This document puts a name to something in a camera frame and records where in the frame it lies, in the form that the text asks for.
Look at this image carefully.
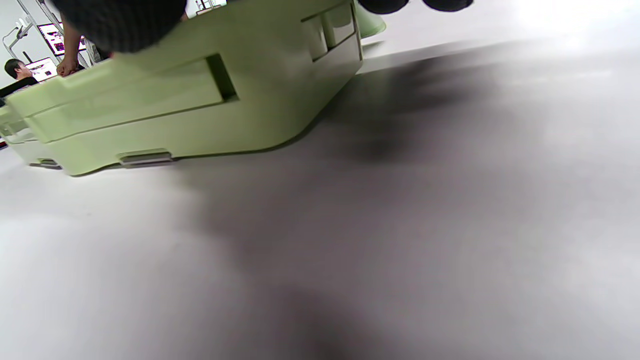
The person's right hand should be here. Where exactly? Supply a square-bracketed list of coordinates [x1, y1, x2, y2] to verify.
[50, 0, 475, 53]

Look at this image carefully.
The green panda pencil case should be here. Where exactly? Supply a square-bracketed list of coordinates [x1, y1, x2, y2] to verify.
[0, 0, 387, 177]

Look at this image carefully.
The pink-lit display screen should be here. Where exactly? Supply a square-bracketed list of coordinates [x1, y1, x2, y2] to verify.
[37, 22, 87, 57]

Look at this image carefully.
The small white display screen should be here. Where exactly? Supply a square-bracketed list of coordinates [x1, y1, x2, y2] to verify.
[25, 57, 59, 83]

